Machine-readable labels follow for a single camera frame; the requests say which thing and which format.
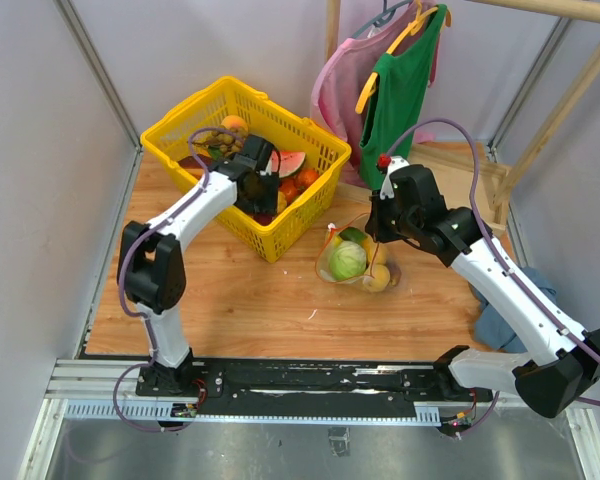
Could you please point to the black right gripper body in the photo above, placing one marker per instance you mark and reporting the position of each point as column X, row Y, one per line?
column 389, row 223

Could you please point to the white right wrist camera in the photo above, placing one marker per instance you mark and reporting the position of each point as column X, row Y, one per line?
column 388, row 165

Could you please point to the yellow plastic basket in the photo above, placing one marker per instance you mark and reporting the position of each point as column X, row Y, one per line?
column 326, row 153

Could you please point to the orange green mango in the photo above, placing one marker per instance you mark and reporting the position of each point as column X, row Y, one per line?
column 352, row 234

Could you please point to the orange pumpkin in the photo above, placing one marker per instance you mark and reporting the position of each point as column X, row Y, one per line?
column 305, row 178

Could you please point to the wooden clothes rack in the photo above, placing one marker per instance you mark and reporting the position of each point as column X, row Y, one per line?
column 465, row 91

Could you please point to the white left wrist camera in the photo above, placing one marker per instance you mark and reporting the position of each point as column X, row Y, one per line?
column 273, row 164

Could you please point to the grey hanger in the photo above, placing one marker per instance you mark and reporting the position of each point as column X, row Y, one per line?
column 383, row 18

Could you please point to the green shirt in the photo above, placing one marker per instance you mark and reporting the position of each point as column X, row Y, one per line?
column 402, row 80

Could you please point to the dark red apple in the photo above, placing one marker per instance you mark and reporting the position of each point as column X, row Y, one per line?
column 395, row 274

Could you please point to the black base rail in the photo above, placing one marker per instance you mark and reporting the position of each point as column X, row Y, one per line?
column 307, row 391

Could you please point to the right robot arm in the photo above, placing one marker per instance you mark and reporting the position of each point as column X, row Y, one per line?
column 561, row 359

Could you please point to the small orange tomato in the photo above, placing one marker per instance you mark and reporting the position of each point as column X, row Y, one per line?
column 289, row 190

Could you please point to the watermelon slice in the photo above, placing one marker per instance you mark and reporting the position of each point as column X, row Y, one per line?
column 291, row 163

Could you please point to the peach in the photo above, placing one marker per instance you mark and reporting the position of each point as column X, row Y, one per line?
column 234, row 122

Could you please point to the green cabbage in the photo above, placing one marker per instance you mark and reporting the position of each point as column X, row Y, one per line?
column 348, row 260

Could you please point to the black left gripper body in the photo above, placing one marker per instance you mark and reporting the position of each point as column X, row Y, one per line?
column 264, row 199

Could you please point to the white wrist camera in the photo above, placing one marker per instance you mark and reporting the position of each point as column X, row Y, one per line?
column 273, row 164
column 388, row 165

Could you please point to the clear zip top bag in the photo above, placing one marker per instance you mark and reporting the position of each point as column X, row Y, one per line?
column 322, row 262

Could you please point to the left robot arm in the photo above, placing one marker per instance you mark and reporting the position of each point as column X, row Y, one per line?
column 151, row 274

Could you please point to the yellow apple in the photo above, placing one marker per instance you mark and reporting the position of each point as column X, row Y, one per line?
column 376, row 278

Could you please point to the longan bunch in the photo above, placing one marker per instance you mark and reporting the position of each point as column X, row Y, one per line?
column 221, row 141

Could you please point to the papaya slice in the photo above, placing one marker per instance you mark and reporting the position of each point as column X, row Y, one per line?
column 190, row 164

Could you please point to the yellow lemon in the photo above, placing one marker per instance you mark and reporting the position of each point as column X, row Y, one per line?
column 376, row 253

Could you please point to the pink shirt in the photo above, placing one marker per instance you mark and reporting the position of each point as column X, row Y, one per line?
column 339, row 84

